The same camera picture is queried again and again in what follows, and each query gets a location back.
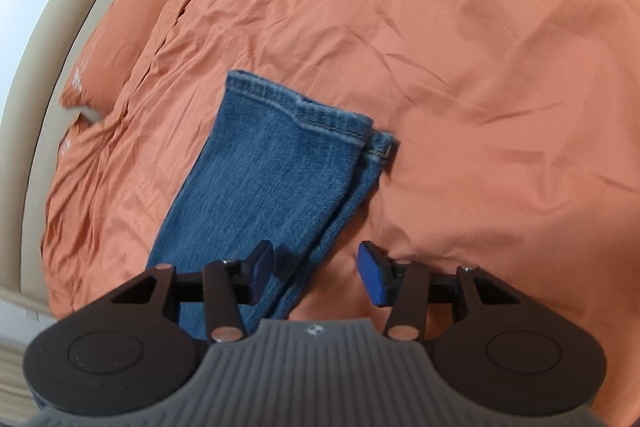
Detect bed with orange duvet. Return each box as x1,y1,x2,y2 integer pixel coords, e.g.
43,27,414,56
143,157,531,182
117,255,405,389
40,0,640,427

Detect blue denim pants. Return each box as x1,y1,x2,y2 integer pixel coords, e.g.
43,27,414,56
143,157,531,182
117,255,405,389
145,69,398,340

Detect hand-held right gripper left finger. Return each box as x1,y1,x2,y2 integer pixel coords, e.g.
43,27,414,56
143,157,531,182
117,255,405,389
107,241,275,344

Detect beige padded headboard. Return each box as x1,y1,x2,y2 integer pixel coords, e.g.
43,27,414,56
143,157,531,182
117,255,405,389
0,0,193,308

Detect orange pillow white print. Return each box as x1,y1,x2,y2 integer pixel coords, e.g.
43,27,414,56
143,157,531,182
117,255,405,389
56,114,103,160
59,0,188,108

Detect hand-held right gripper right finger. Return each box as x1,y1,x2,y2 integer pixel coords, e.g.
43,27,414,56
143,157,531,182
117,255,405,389
358,241,526,343

